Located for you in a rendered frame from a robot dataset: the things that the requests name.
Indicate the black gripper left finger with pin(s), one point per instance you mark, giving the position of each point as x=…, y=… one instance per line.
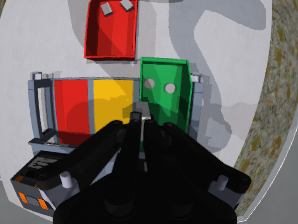
x=66, y=177

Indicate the grey metal shelf rack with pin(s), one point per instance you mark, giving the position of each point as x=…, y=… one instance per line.
x=76, y=108

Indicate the red bin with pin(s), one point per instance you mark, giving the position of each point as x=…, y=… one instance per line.
x=111, y=35

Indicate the green bin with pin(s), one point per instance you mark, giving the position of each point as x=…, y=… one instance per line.
x=167, y=107

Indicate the black case with orange handles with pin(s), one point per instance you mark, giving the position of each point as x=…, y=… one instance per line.
x=25, y=186

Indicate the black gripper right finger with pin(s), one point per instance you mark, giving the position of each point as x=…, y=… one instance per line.
x=197, y=164

